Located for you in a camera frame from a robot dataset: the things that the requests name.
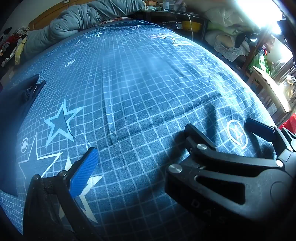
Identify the red bag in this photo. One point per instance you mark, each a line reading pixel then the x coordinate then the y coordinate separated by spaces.
pixel 290 122

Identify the pile of white bedding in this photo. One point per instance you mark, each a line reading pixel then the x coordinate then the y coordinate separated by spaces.
pixel 226 27

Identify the pile of stuffed toys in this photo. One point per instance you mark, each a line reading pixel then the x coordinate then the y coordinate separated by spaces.
pixel 11 44

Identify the grey quilt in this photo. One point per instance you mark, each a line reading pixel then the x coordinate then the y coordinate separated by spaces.
pixel 76 20

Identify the black cloth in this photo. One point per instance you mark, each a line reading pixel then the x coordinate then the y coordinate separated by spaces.
pixel 245 38

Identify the wooden headboard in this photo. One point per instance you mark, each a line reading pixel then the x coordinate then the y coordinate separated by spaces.
pixel 46 11

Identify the black desk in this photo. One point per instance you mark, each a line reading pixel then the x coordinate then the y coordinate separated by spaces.
pixel 161 16

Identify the bright window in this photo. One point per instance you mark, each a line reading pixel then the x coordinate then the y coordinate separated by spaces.
pixel 254 11

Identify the green plastic bag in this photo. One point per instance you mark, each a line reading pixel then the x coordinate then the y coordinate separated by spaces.
pixel 260 61

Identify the wooden chair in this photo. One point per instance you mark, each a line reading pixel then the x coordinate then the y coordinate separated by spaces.
pixel 266 83

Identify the blue grid star bedsheet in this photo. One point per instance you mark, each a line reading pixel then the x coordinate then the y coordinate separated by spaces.
pixel 138 92

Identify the dark blue garment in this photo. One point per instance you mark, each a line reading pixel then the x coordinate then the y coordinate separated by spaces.
pixel 13 111

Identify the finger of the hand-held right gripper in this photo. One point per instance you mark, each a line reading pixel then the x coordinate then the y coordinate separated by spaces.
pixel 259 129
pixel 196 139

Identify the yellow bowl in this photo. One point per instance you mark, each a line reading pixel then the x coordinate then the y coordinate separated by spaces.
pixel 191 25

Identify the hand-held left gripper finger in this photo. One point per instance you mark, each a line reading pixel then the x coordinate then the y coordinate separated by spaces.
pixel 84 166

